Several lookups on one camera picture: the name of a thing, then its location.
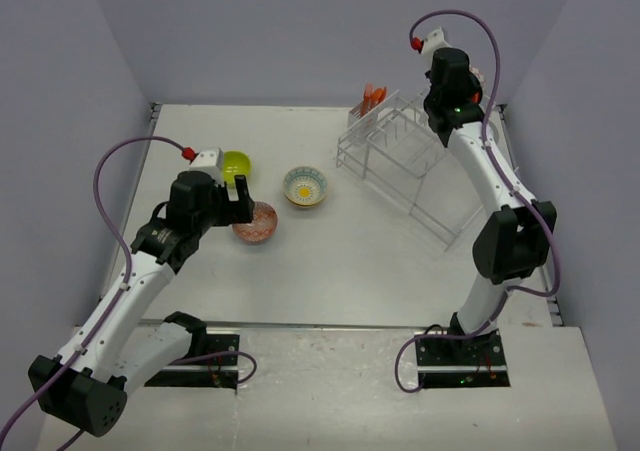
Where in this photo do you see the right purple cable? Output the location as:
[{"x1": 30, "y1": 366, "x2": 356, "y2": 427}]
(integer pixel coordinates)
[{"x1": 394, "y1": 9, "x2": 562, "y2": 395}]

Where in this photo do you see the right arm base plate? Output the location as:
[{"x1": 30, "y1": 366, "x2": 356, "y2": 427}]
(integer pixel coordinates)
[{"x1": 415, "y1": 331, "x2": 510, "y2": 389}]

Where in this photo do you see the red patterned glass bowl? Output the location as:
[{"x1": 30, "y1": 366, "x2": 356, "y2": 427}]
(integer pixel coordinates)
[{"x1": 232, "y1": 201, "x2": 278, "y2": 244}]

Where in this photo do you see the orange plastic spoon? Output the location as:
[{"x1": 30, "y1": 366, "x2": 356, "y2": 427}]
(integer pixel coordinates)
[{"x1": 368, "y1": 87, "x2": 387, "y2": 111}]

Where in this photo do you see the blue yellow sun bowl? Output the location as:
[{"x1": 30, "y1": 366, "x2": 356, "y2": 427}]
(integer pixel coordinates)
[{"x1": 283, "y1": 166, "x2": 328, "y2": 202}]

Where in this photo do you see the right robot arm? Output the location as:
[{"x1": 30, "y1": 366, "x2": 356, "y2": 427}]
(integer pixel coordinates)
[{"x1": 424, "y1": 47, "x2": 557, "y2": 364}]

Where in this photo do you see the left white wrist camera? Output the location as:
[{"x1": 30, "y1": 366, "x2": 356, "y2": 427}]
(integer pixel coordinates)
[{"x1": 190, "y1": 148, "x2": 224, "y2": 182}]

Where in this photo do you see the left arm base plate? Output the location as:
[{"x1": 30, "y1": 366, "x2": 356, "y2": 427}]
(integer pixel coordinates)
[{"x1": 145, "y1": 333, "x2": 240, "y2": 390}]

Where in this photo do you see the white wire dish rack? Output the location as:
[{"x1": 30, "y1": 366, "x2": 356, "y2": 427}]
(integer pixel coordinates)
[{"x1": 336, "y1": 90, "x2": 482, "y2": 248}]

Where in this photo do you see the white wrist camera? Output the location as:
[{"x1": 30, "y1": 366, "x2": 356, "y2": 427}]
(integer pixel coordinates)
[
  {"x1": 410, "y1": 27, "x2": 450, "y2": 58},
  {"x1": 190, "y1": 148, "x2": 224, "y2": 182}
]

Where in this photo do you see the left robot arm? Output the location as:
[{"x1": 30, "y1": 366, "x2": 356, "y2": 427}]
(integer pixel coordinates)
[{"x1": 28, "y1": 171, "x2": 254, "y2": 437}]

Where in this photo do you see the white cutlery holder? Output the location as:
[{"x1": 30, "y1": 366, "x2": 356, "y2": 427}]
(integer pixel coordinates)
[{"x1": 346, "y1": 101, "x2": 379, "y2": 139}]

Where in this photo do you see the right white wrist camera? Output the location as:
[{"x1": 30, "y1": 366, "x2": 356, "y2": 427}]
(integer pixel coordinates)
[{"x1": 410, "y1": 27, "x2": 450, "y2": 58}]

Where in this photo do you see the white red lattice bowl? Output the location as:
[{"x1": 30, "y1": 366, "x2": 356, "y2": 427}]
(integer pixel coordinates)
[{"x1": 470, "y1": 66, "x2": 485, "y2": 87}]

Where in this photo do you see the lime green bowl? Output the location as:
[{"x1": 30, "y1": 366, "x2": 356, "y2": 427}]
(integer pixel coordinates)
[{"x1": 221, "y1": 150, "x2": 251, "y2": 187}]

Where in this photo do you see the orange plastic fork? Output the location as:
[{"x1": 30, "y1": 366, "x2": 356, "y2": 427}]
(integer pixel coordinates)
[{"x1": 360, "y1": 83, "x2": 374, "y2": 117}]

